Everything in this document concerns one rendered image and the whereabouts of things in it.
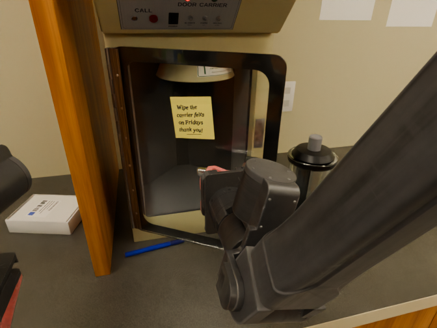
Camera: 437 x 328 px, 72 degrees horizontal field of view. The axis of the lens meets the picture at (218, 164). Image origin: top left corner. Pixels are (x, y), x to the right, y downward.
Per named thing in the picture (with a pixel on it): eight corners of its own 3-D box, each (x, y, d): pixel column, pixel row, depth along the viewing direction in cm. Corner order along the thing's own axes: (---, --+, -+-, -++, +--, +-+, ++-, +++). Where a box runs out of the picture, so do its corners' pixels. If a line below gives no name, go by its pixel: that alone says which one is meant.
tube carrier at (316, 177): (275, 217, 81) (284, 144, 71) (315, 218, 80) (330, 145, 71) (281, 245, 71) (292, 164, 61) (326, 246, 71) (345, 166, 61)
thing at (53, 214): (36, 205, 86) (32, 193, 84) (91, 207, 86) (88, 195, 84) (8, 232, 75) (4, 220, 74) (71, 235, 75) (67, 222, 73)
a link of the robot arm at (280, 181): (224, 320, 27) (304, 317, 30) (261, 217, 23) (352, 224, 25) (201, 235, 38) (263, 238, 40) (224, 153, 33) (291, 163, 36)
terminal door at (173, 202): (136, 227, 70) (111, 45, 52) (265, 258, 62) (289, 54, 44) (134, 229, 70) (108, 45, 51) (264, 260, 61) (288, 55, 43)
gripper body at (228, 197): (246, 164, 43) (266, 191, 37) (243, 220, 48) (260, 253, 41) (201, 168, 41) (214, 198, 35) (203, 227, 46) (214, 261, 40)
